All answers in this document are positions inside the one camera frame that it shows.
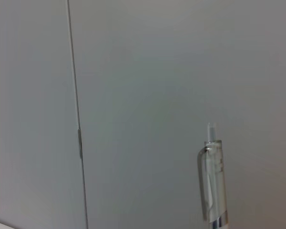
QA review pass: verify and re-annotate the silver white pen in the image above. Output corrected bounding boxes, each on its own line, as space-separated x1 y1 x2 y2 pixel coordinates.
196 122 229 229

